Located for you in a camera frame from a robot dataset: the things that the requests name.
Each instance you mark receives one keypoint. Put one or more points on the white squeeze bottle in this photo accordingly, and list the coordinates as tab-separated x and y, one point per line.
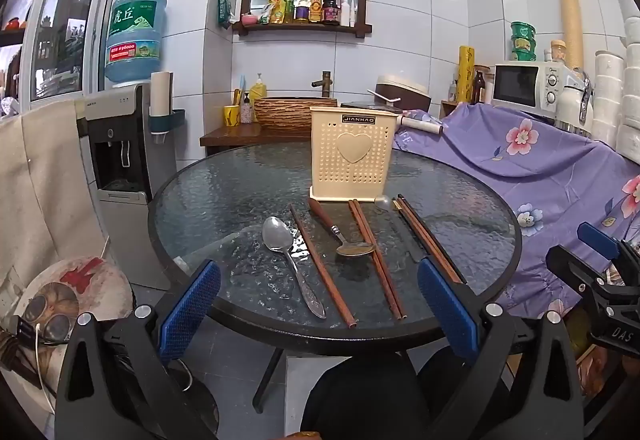
345	12
353	14

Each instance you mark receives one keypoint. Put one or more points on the amber bottle orange label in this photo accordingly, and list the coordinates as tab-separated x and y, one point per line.
315	8

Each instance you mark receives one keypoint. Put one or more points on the floral pump bottle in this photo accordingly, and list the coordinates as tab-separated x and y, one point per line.
245	110

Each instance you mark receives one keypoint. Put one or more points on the pink bowl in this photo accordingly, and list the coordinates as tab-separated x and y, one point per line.
248	18

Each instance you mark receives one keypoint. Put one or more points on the small wooden crate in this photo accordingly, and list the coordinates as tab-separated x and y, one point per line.
448	108

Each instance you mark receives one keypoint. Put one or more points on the round glass table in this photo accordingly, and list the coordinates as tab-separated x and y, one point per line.
225	200

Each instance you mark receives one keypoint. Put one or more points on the brown glass bottle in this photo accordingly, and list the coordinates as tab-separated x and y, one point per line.
479	88

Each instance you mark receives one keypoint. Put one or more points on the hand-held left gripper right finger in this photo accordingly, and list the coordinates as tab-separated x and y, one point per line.
447	310

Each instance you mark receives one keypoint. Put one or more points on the white rice paddle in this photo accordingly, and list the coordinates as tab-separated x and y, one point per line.
382	95

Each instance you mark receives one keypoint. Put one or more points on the green bottle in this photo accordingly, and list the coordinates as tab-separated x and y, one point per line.
289	8

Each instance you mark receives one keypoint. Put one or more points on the purple floral cloth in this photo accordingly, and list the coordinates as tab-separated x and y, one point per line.
525	180

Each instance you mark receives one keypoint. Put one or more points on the grey water dispenser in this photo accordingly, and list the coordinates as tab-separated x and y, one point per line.
125	230

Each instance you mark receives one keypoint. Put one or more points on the wooden display shelf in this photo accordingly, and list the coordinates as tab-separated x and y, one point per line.
10	34

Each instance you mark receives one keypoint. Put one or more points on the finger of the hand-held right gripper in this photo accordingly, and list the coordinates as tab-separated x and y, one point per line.
597	240
575	265

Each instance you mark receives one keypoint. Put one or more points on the green hanging packet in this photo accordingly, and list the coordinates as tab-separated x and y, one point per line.
223	8

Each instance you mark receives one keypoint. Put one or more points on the yellow soap pump bottle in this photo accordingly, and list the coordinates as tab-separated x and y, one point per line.
258	92

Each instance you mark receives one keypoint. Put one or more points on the round printed stool cushion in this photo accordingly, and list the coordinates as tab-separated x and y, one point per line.
95	280

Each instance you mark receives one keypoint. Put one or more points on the jar with cream lid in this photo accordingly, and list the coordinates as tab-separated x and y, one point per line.
558	52

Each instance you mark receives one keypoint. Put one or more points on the oil bottle purple label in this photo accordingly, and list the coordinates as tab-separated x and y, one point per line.
301	7

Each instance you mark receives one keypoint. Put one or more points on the white microwave oven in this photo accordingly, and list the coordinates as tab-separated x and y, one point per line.
520	87

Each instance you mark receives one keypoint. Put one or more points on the brown white rice cooker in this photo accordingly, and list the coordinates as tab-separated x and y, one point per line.
400	92

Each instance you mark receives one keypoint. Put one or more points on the white paper cup stack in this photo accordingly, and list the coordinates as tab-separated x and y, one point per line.
161	92

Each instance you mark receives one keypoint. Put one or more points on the small white bottle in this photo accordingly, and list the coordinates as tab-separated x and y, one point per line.
452	90

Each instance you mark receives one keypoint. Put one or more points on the stack of white paper bowls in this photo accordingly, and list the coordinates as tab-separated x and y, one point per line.
607	94

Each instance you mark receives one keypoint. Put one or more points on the blue water jug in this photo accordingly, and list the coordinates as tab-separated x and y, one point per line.
135	39

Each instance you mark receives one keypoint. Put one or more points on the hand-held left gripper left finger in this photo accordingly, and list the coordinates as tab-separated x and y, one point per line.
190	310

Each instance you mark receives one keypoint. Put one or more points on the yellow wrap roll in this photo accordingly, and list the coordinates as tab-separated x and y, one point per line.
466	74

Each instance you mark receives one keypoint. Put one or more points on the white thermos bottle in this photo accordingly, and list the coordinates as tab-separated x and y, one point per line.
570	109

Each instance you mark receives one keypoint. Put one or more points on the dark round stool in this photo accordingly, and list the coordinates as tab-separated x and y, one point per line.
200	412
360	400

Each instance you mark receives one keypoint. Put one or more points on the bamboo style faucet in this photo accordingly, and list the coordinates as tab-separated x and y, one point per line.
326	84

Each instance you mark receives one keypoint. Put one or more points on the dark soy sauce bottle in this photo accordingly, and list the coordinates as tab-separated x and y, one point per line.
330	7

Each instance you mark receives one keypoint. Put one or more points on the beige cloth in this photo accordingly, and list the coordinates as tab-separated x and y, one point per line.
45	180

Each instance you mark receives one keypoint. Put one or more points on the teal cup holder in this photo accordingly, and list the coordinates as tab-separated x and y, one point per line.
170	122

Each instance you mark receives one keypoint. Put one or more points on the silver metal spoon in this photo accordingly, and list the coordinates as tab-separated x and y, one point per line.
276	234

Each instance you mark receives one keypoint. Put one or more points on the yellow cup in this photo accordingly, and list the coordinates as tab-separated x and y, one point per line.
231	115

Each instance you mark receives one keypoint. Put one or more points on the green yellow seasoning packet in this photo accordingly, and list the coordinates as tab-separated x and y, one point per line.
267	13

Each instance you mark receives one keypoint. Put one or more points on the dark wooden chopstick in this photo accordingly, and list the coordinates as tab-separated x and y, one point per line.
417	217

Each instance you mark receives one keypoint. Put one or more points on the tall tan cup sleeve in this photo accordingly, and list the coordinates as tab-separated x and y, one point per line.
571	19

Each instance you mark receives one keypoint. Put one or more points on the cream perforated utensil holder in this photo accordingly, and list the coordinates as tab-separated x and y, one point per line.
350	169

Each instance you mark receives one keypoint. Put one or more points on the wooden sink counter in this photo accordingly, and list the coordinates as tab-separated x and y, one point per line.
235	135

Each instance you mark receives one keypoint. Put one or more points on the aluminium sliding window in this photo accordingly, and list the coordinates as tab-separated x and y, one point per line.
65	29

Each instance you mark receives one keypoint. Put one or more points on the woven basin sink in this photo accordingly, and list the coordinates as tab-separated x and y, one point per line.
285	114

